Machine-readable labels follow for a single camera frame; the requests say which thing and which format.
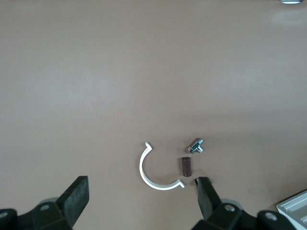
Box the brown cylindrical sleeve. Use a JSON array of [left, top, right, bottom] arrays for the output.
[[180, 156, 193, 178]]

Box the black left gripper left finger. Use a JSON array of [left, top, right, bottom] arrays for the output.
[[0, 176, 90, 230]]

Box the silver metal tee fitting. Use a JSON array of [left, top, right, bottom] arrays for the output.
[[187, 138, 205, 154]]

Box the white half-ring pipe clamp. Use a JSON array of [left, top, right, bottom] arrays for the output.
[[139, 142, 186, 191]]

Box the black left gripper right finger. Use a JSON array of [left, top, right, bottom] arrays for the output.
[[191, 176, 295, 230]]

